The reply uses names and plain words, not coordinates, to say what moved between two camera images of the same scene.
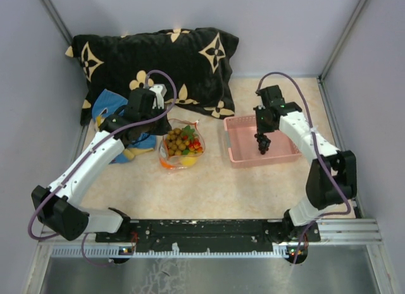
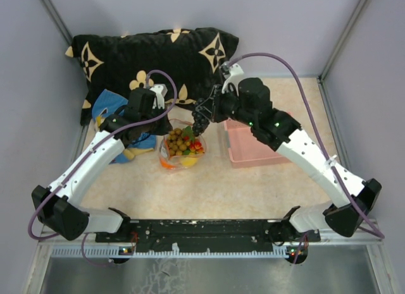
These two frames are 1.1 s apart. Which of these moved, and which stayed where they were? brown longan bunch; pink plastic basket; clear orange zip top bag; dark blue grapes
Moved: dark blue grapes
Stayed: pink plastic basket; clear orange zip top bag; brown longan bunch
